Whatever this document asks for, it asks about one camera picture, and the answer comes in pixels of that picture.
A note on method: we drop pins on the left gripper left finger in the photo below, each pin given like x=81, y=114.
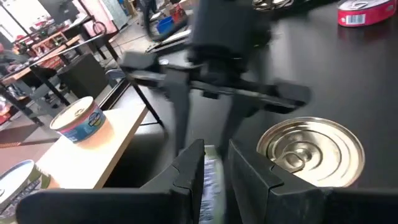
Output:
x=189, y=174

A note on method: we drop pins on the blue plastic bin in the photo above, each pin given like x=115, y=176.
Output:
x=164, y=25

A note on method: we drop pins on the cluttered desk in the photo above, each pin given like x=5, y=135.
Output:
x=18, y=74

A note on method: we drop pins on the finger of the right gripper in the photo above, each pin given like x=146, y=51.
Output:
x=180, y=109
x=237, y=119

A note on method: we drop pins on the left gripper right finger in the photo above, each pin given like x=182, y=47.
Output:
x=248, y=186

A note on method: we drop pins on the blue label fish can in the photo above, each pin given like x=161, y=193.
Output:
x=81, y=127
x=326, y=161

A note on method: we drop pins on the black computer monitor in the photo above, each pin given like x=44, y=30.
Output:
x=59, y=11

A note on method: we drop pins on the red label tuna can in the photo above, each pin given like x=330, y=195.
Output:
x=373, y=15

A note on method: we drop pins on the black box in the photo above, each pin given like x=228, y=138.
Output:
x=82, y=76

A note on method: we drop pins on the wooden shelf with black frame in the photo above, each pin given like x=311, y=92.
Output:
x=102, y=149

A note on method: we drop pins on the small wooden rack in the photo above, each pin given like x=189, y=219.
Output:
x=49, y=42

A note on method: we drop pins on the black table mat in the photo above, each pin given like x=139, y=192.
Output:
x=357, y=77

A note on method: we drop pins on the pink hanging cloth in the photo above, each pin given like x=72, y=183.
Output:
x=93, y=9

